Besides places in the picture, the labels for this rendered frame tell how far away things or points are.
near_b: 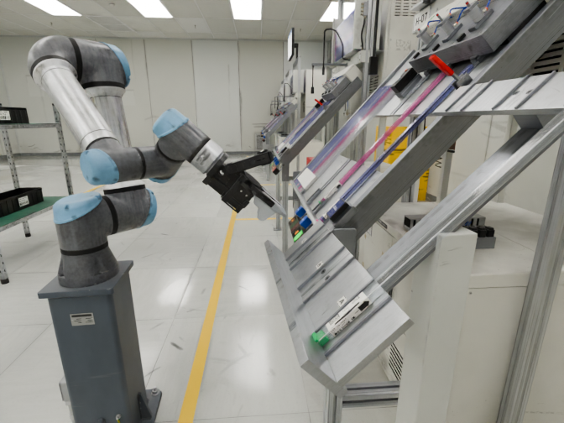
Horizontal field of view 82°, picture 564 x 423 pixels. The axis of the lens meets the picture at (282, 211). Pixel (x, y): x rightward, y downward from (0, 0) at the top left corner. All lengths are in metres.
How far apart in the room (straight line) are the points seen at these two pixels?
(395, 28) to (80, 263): 2.06
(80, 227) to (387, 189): 0.77
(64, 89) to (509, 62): 0.96
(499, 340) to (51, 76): 1.28
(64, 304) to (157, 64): 9.11
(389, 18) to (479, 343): 1.86
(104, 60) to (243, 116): 8.49
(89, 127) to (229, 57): 8.88
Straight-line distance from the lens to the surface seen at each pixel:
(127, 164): 0.78
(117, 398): 1.21
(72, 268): 1.03
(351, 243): 0.71
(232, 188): 0.76
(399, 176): 0.75
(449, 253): 0.55
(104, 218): 1.01
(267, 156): 0.75
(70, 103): 0.90
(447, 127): 0.79
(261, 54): 9.64
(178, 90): 9.74
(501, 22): 0.90
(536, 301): 1.01
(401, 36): 2.36
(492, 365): 1.12
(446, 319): 0.60
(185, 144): 0.76
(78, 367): 1.17
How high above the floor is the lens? 0.98
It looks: 16 degrees down
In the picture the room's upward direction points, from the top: straight up
